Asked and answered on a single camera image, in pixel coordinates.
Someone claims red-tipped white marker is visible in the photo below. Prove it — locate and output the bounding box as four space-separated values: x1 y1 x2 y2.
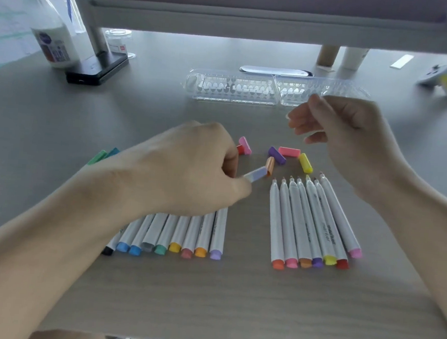
264 178 292 270

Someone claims person's right hand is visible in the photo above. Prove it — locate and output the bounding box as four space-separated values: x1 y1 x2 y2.
280 91 419 212

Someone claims pink-ended white marker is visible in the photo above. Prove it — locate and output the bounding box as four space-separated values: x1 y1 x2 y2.
274 177 306 269

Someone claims white milk bottle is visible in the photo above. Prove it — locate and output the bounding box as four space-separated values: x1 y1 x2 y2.
8 0 86 71

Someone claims black rectangular power bank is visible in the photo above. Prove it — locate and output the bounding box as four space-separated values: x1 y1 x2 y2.
64 48 130 89

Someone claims dusty-pink-ended white marker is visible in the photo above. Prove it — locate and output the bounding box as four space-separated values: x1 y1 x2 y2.
180 214 204 260

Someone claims periwinkle marker cap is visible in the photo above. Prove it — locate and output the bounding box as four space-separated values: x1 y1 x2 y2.
250 164 269 182

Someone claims purple marker cap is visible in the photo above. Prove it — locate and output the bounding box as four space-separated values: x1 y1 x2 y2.
267 146 287 166

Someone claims set of red-toned markers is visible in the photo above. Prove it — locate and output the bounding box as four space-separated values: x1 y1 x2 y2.
264 168 370 277

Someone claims sky-blue-ended white marker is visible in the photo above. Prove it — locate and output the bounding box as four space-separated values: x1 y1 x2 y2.
128 213 156 258
116 217 145 254

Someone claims grey desk shelf riser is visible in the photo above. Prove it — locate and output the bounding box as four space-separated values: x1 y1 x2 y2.
70 0 447 84

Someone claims orange-tipped white marker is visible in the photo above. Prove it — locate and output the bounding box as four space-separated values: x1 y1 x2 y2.
194 211 216 259

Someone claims white paper slip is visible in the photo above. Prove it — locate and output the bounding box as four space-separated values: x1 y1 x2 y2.
390 53 415 71

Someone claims black-ended white marker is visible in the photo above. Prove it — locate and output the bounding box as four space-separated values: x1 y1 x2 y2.
102 227 125 257

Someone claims yellow-green-tipped white marker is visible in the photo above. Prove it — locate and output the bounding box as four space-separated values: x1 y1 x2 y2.
298 175 344 266

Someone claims small clear jar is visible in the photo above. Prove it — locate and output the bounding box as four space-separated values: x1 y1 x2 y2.
103 28 138 59

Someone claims mint-ended white marker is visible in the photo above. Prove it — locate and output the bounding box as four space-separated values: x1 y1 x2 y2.
153 213 180 257

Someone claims white paper cup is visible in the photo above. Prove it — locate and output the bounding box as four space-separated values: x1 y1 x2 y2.
339 46 371 73

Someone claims set of red-toned caps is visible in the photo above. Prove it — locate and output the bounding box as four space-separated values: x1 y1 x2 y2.
234 136 316 181

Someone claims person's left hand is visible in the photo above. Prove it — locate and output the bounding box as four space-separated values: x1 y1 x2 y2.
95 113 258 236

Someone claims person's left forearm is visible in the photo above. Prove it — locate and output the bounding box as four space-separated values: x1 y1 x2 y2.
0 149 132 339

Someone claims clear plastic marker case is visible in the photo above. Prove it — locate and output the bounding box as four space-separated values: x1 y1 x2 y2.
182 66 372 114

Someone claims white and yellow controller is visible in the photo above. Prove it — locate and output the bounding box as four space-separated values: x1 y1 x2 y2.
415 62 447 100

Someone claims brown paper cup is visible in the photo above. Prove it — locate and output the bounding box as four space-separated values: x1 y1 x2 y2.
316 44 341 68

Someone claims person's right forearm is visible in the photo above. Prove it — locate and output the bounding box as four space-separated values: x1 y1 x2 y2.
363 166 447 336

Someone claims lavender-ended white marker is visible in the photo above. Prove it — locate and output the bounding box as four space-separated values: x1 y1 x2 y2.
208 206 229 262

